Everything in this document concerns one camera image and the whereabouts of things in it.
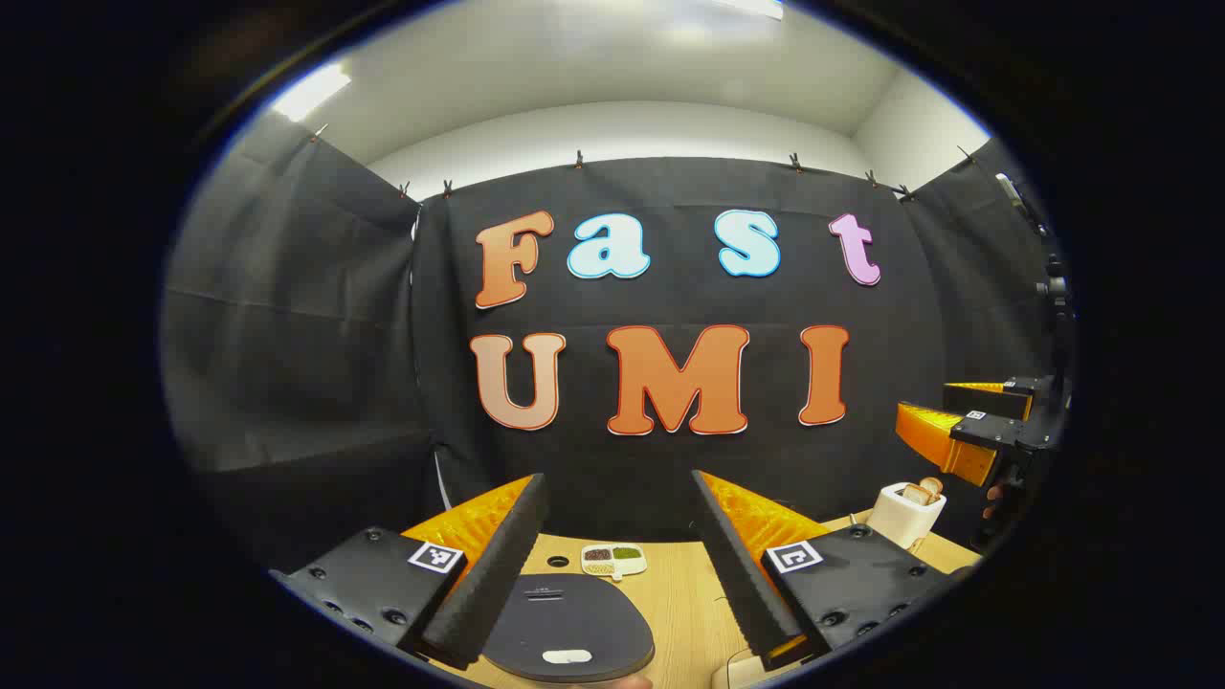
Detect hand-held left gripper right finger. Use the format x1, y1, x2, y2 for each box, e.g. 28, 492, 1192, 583
691, 469, 976, 672

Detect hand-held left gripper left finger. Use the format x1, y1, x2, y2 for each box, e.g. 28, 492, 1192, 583
271, 474, 551, 671

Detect black and silver rice cooker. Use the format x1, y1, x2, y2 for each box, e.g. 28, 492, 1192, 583
481, 572, 657, 684

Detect clear plastic container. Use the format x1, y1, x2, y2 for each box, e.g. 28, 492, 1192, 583
710, 647, 778, 689

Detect white divided bean dish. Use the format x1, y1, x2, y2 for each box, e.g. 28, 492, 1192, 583
581, 543, 649, 583

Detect white toaster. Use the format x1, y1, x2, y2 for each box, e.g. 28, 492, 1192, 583
866, 481, 948, 550

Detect black backdrop cloth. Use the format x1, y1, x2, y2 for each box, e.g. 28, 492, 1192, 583
161, 113, 1073, 575

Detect row of backdrop clips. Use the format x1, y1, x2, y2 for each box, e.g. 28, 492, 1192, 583
308, 122, 977, 202

